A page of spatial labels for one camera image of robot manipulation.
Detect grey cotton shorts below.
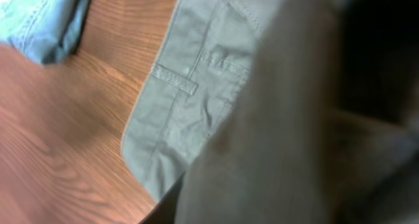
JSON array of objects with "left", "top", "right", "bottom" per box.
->
[{"left": 122, "top": 0, "right": 418, "bottom": 223}]

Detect folded blue denim jeans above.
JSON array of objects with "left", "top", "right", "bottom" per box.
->
[{"left": 1, "top": 0, "right": 91, "bottom": 65}]

